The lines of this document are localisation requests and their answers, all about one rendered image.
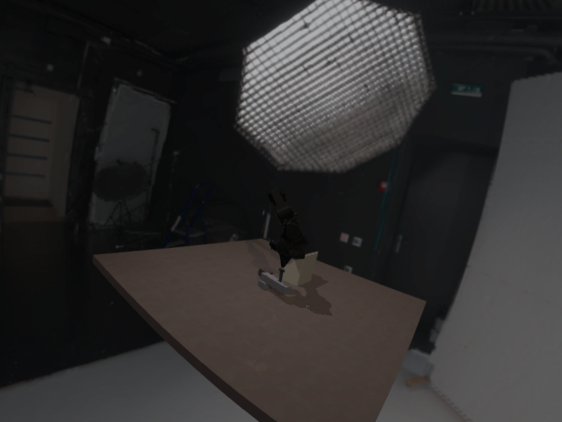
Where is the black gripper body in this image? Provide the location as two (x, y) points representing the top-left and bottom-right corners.
(279, 233), (305, 259)

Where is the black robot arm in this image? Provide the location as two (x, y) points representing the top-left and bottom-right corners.
(268, 188), (311, 255)

